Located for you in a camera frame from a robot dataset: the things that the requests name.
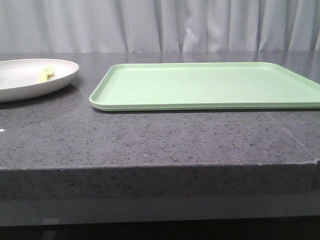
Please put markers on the yellow plastic fork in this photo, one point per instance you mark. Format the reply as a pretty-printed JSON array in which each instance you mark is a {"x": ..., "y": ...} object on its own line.
[{"x": 45, "y": 73}]

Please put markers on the white round plate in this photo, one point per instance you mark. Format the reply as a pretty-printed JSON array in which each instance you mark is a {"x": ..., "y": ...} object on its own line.
[{"x": 19, "y": 77}]

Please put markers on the light green serving tray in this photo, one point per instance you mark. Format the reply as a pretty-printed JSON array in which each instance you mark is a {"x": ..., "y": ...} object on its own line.
[{"x": 203, "y": 86}]

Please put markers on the grey-white curtain backdrop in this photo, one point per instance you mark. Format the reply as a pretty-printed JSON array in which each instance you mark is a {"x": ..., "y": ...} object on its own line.
[{"x": 158, "y": 26}]

